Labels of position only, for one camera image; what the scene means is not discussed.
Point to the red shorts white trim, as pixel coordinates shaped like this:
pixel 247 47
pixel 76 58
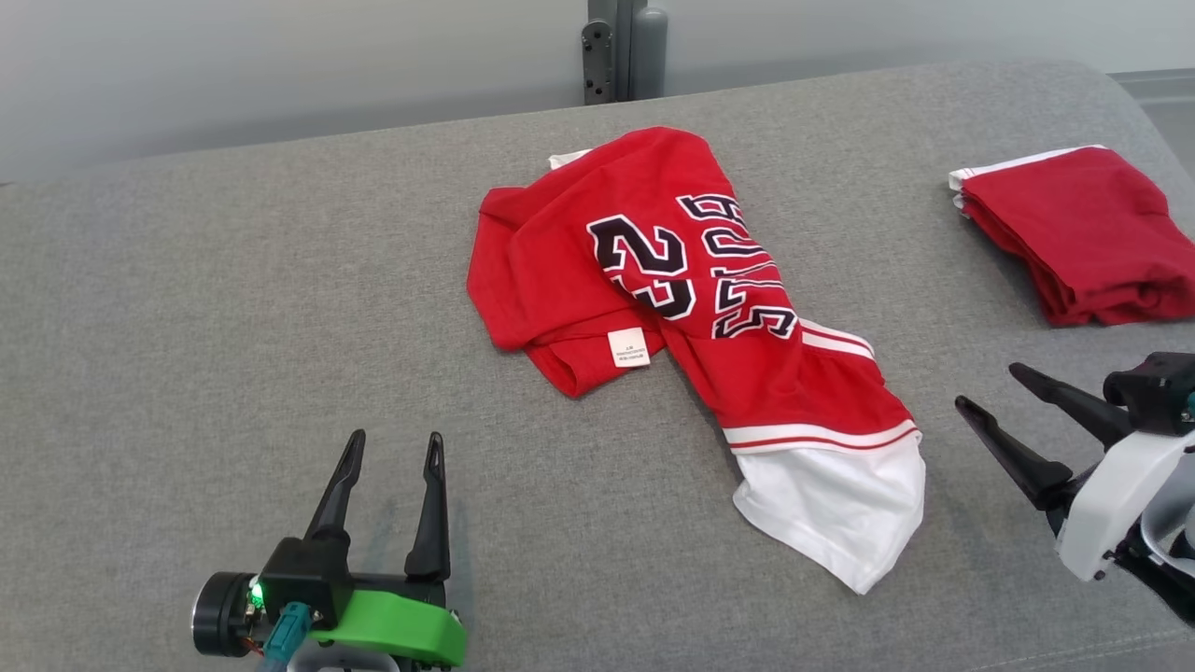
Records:
pixel 1092 233

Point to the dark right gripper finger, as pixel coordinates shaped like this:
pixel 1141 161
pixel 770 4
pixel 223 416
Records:
pixel 1013 453
pixel 1074 401

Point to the grey metal post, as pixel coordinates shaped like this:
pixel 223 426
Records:
pixel 625 47

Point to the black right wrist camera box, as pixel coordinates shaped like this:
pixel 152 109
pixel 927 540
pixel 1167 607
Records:
pixel 1153 387

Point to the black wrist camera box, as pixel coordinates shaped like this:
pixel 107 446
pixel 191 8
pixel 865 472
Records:
pixel 303 579
pixel 1153 387

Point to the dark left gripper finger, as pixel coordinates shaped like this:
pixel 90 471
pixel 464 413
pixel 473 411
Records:
pixel 334 495
pixel 431 513

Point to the red white basketball jersey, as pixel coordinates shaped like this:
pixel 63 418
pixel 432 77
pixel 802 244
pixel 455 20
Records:
pixel 747 373

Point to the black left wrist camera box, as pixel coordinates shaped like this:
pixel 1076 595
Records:
pixel 303 579

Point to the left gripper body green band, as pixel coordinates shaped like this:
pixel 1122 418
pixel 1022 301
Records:
pixel 401 630

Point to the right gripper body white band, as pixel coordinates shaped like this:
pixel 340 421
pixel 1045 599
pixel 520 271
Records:
pixel 1116 504

